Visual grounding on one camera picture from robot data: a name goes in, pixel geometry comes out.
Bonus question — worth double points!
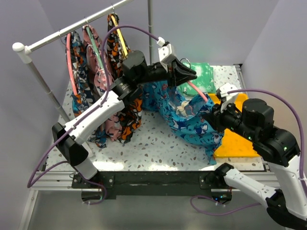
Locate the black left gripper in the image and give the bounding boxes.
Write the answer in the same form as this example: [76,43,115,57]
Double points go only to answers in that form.
[135,57,197,89]

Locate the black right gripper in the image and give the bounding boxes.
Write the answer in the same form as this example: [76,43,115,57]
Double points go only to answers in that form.
[202,97,257,140]

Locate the pink wire hanger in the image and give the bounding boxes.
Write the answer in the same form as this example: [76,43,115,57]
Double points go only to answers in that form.
[180,58,208,102]

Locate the blue shark print shorts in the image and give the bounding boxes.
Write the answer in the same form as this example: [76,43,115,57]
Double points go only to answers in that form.
[142,81,224,165]

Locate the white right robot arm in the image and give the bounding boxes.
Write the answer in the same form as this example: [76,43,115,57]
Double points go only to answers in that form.
[204,99,307,230]

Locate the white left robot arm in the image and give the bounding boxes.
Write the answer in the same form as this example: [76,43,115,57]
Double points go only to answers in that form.
[52,50,196,188]

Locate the green white tie-dye shorts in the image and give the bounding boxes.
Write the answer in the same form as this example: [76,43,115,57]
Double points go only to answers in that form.
[177,62,215,96]

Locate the yellow hanger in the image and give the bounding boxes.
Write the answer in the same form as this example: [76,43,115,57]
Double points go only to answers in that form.
[111,14,128,59]

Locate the orange black camouflage shorts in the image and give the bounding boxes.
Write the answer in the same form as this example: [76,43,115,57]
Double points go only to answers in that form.
[106,13,144,144]

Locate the pink patterned shorts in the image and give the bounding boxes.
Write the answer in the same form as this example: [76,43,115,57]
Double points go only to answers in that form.
[82,25,122,141]

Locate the green hanger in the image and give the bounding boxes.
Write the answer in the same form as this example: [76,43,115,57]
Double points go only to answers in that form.
[85,25,104,70]

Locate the navy orange patterned shorts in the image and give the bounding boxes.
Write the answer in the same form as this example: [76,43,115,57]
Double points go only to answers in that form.
[65,31,108,148]

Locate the pink hanger with shorts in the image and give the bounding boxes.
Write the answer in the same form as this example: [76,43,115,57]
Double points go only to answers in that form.
[66,33,78,97]

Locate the yellow plastic tray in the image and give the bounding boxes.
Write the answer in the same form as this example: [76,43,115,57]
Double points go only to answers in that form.
[207,92,261,159]

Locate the silver clothes rack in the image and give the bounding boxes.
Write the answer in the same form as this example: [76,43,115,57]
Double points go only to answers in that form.
[12,0,154,159]

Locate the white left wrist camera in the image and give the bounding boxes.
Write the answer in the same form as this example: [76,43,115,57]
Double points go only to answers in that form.
[158,42,176,72]

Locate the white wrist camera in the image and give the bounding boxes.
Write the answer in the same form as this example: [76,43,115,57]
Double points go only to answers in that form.
[216,83,238,113]
[158,42,176,72]

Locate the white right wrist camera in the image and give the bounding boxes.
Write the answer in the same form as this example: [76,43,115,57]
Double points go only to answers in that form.
[216,83,238,113]

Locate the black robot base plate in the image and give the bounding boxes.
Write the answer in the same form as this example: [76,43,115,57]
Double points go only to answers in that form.
[71,171,231,201]

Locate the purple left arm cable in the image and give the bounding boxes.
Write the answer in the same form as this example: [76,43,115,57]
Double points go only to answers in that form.
[26,25,166,189]

